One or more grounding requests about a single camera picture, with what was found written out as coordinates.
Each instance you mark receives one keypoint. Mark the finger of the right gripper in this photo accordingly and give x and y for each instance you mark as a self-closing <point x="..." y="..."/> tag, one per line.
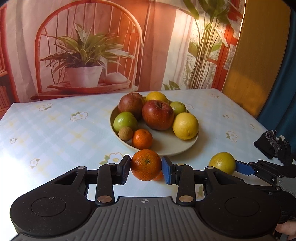
<point x="243" y="168"/>

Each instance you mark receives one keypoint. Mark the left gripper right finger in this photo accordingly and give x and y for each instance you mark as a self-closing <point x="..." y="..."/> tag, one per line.
<point x="183" y="176"/>

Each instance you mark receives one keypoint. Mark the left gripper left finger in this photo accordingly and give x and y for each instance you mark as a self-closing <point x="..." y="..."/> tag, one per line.
<point x="108" y="176"/>

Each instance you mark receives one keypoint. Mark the yellow green citrus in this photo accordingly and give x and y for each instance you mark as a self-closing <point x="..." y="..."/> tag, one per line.
<point x="223" y="161"/>

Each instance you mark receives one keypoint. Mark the small brown longan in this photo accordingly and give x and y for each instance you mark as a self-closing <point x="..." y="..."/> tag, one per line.
<point x="125" y="133"/>

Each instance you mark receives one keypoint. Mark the small orange mandarin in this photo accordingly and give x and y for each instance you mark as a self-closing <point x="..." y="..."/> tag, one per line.
<point x="142" y="139"/>

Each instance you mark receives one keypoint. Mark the yellow lemon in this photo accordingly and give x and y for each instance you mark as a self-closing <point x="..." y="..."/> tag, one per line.
<point x="185" y="126"/>

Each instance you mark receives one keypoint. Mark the green apple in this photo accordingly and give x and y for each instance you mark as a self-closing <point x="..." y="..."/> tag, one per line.
<point x="125" y="119"/>

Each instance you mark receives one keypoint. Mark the shiny red apple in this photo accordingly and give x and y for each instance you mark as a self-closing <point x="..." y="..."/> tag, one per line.
<point x="158" y="115"/>

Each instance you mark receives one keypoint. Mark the green apple spotted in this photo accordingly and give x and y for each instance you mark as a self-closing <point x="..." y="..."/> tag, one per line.
<point x="178" y="107"/>

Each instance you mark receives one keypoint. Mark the dark brownish red apple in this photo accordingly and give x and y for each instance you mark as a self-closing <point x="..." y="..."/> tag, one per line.
<point x="132" y="102"/>

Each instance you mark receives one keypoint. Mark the large yellow orange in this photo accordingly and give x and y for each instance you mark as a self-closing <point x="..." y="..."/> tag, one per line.
<point x="156" y="95"/>

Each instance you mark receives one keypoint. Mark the right gloved hand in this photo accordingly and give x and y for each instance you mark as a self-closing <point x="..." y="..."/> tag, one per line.
<point x="275" y="147"/>

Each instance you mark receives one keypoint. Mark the left bare hand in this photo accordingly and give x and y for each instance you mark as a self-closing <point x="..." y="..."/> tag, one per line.
<point x="287" y="228"/>

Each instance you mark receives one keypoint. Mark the beige round plate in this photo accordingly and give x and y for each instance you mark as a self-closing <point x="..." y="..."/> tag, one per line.
<point x="164" y="142"/>

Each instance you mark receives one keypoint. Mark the blue curtain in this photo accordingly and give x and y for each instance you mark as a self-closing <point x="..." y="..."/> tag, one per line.
<point x="278" y="112"/>

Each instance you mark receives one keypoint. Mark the floral checked tablecloth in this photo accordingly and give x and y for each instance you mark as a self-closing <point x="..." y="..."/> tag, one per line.
<point x="42" y="140"/>

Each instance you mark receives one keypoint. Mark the wooden headboard panel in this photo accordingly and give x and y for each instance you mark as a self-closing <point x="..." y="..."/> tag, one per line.
<point x="259" y="54"/>

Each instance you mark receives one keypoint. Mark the printed room backdrop cloth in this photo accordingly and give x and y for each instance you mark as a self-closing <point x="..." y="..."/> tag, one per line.
<point x="54" y="49"/>

